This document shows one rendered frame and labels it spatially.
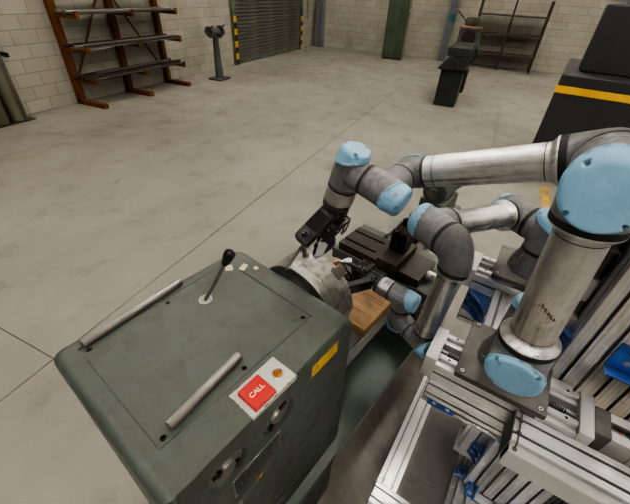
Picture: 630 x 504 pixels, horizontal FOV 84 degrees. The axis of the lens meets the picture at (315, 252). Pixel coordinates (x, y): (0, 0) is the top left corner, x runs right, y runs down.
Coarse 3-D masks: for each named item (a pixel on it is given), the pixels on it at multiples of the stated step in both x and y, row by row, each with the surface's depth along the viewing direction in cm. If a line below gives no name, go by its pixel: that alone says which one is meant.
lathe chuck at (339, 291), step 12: (300, 252) 122; (300, 264) 114; (312, 264) 115; (324, 264) 116; (324, 276) 113; (336, 288) 113; (348, 288) 117; (336, 300) 113; (348, 300) 117; (348, 312) 120
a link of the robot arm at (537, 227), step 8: (536, 208) 122; (544, 208) 119; (528, 216) 121; (536, 216) 119; (544, 216) 116; (520, 224) 123; (528, 224) 120; (536, 224) 118; (544, 224) 115; (520, 232) 124; (528, 232) 121; (536, 232) 118; (544, 232) 116; (528, 240) 122; (536, 240) 119; (544, 240) 117; (528, 248) 122; (536, 248) 120
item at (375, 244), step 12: (360, 228) 182; (348, 240) 173; (360, 240) 173; (372, 240) 174; (384, 240) 174; (348, 252) 171; (360, 252) 166; (372, 252) 166; (408, 264) 160; (420, 264) 160; (432, 264) 160; (396, 276) 158; (408, 276) 154; (420, 276) 153
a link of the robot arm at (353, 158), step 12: (348, 144) 78; (360, 144) 79; (336, 156) 80; (348, 156) 76; (360, 156) 76; (336, 168) 80; (348, 168) 78; (360, 168) 77; (336, 180) 81; (348, 180) 79; (336, 192) 83; (348, 192) 83
